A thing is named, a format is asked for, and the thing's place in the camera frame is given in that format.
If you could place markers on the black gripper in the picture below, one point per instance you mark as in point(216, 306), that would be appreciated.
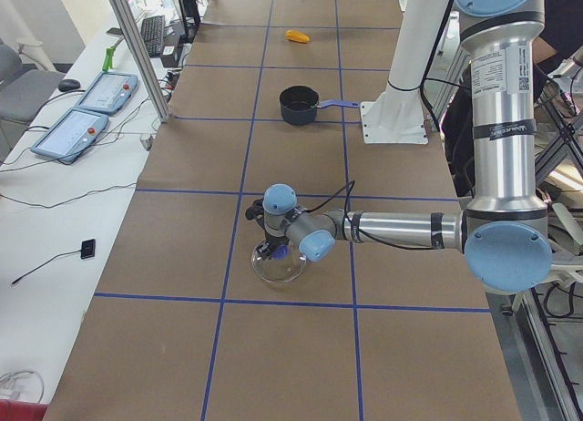
point(272, 237)

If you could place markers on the glass pot lid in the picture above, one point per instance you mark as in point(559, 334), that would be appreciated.
point(281, 267)

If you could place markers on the dark blue saucepan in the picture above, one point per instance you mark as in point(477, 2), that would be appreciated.
point(300, 104)

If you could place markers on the yellow corn cob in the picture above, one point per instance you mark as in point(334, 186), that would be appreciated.
point(296, 36)

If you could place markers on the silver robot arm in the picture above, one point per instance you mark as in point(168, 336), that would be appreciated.
point(498, 35)

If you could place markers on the small black square pad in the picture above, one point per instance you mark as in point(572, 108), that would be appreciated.
point(88, 249)

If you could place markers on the far blue teach pendant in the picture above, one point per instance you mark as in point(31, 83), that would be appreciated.
point(108, 93)

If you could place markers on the blue teach pendant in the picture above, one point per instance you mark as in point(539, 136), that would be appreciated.
point(108, 93)
point(71, 135)

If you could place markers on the near blue teach pendant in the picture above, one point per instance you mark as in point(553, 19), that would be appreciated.
point(71, 135)

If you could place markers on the green clamp tool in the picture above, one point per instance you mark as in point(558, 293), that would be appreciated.
point(108, 60)

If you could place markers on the black keyboard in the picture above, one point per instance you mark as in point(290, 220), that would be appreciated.
point(152, 31)

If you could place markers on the black computer mouse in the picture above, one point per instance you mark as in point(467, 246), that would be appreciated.
point(68, 84)

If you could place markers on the grey office chair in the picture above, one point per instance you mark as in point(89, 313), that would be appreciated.
point(565, 257)

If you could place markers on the person in dark clothes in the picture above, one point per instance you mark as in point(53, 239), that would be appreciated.
point(560, 39)

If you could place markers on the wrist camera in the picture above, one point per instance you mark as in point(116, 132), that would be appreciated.
point(255, 212)

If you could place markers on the aluminium frame post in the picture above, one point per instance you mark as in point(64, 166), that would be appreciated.
point(139, 52)

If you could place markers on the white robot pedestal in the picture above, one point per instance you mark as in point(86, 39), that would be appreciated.
point(396, 116)

